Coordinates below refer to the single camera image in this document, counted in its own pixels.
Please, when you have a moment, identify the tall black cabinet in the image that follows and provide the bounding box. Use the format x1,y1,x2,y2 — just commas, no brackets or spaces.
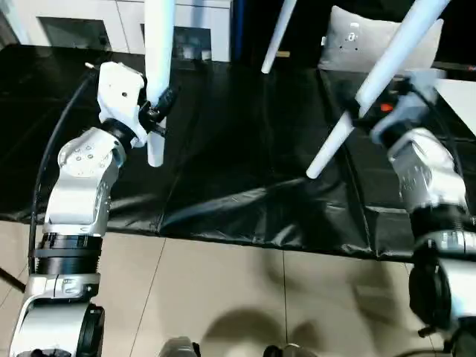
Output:
230,0,335,63

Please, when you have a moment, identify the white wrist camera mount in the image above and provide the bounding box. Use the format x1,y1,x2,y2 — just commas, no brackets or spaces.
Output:
371,70,440,145
97,61,149,149

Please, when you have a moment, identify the black work mat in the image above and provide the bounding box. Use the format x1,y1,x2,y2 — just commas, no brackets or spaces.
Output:
0,43,476,263

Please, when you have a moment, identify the grey cushion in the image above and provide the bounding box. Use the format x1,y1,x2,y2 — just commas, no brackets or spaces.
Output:
318,5,446,74

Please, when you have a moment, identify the white cabinet with glass doors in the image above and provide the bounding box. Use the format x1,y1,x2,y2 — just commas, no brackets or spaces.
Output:
14,0,234,63

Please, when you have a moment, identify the black metal bench leg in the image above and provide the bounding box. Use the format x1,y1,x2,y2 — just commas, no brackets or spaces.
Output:
0,266,26,292

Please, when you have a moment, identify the white flat board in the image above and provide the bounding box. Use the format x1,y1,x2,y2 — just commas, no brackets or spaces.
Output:
433,77,476,139

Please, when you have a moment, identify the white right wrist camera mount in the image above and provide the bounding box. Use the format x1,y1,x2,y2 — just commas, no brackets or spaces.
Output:
371,70,440,145

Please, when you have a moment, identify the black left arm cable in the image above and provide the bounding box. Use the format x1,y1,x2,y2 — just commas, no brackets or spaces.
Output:
28,62,100,277

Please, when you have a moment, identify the brown window curtain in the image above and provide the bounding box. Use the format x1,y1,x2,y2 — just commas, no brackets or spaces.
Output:
0,0,20,50

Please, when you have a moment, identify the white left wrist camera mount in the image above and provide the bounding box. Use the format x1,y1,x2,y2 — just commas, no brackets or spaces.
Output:
97,61,149,149

